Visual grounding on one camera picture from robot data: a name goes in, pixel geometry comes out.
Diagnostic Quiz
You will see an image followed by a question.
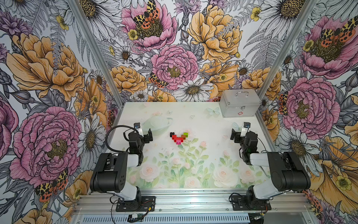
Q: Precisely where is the long red lego brick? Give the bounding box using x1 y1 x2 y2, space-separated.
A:
174 137 184 143

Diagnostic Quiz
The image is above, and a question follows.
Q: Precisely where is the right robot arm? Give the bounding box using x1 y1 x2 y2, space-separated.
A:
229 129 311 211

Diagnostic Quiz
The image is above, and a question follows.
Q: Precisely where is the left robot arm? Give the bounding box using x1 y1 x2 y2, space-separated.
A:
90 123 153 212

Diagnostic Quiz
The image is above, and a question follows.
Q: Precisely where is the silver metal case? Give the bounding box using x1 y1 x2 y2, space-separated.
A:
219 89 261 118

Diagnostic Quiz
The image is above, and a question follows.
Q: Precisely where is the small green circuit board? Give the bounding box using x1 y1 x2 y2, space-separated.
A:
127 214 141 223

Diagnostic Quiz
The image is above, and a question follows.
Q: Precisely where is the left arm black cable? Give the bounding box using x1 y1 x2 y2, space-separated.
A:
105 125 139 155

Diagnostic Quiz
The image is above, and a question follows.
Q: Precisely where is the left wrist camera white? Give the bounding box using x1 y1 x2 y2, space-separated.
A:
133 122 143 135

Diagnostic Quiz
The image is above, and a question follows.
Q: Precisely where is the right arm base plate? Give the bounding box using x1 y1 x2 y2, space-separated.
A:
229 195 272 212

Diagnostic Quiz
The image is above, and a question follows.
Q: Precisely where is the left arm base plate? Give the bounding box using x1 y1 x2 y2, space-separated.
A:
115 196 156 212

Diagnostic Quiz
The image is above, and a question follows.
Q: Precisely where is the aluminium front rail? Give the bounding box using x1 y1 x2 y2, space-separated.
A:
74 188 311 215

